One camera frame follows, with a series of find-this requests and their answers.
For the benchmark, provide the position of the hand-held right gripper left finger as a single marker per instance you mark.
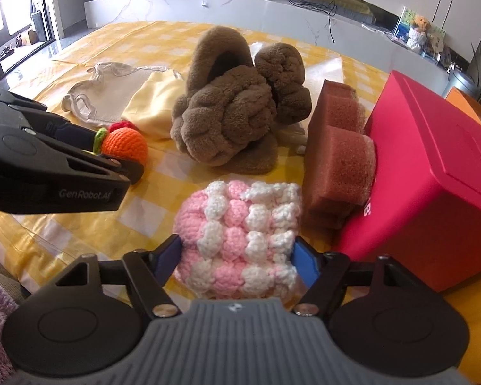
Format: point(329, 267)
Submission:
point(168, 256)

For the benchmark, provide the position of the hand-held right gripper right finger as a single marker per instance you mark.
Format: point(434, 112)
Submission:
point(306, 262)

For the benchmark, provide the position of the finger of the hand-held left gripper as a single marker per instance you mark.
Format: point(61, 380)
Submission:
point(44, 150)
point(76, 131)

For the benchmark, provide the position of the orange crochet fruit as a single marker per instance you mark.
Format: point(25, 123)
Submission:
point(124, 145)

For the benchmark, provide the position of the pink and white crochet pouch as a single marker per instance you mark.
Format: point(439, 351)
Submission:
point(232, 240)

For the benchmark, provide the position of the brown sponge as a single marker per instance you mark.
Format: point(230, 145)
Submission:
point(336, 172)
point(336, 104)

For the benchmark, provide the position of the brown fluffy slipper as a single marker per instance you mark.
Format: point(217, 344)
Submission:
point(282, 76)
point(224, 120)

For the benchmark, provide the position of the orange cardboard box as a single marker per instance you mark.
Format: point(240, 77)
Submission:
point(471, 106)

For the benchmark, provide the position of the red crochet fruit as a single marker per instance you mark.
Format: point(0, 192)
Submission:
point(122, 124)

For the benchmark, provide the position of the yellow checked tablecloth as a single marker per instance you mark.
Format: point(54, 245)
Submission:
point(84, 228)

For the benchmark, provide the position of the pale yellow cloth bag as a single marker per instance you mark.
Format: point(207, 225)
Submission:
point(152, 104)

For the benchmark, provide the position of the red box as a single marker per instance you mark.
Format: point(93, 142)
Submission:
point(425, 188)

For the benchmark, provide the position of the silver bin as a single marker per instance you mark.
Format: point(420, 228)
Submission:
point(463, 84)

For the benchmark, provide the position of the green picture card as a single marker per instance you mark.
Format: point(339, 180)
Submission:
point(403, 22)

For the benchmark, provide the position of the teddy bear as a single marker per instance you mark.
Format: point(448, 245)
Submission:
point(420, 28)

